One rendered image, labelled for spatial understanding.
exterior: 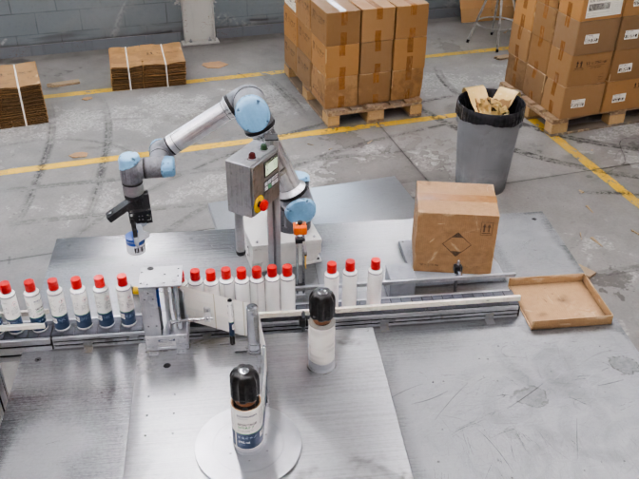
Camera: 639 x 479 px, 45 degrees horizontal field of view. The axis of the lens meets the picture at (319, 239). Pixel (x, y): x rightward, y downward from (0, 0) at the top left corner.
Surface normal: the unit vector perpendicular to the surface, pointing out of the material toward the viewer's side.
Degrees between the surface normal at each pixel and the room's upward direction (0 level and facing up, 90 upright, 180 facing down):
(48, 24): 90
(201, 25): 90
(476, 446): 0
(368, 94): 93
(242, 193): 90
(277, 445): 0
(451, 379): 0
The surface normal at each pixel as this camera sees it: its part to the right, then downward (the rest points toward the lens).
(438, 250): -0.08, 0.55
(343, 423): 0.00, -0.83
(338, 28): 0.29, 0.54
